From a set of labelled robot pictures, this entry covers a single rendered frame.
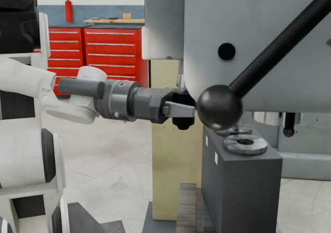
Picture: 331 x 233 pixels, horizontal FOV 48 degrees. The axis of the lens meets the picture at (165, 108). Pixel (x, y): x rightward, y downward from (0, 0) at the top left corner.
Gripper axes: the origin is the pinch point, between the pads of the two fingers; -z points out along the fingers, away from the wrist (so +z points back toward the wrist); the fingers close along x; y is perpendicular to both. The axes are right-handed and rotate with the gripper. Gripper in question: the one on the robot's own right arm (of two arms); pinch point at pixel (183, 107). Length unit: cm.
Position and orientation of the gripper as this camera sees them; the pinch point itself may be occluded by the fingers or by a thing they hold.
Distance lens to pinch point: 77.7
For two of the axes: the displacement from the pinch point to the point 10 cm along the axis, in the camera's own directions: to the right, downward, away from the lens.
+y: -0.1, 9.6, 2.9
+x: 3.3, -2.7, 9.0
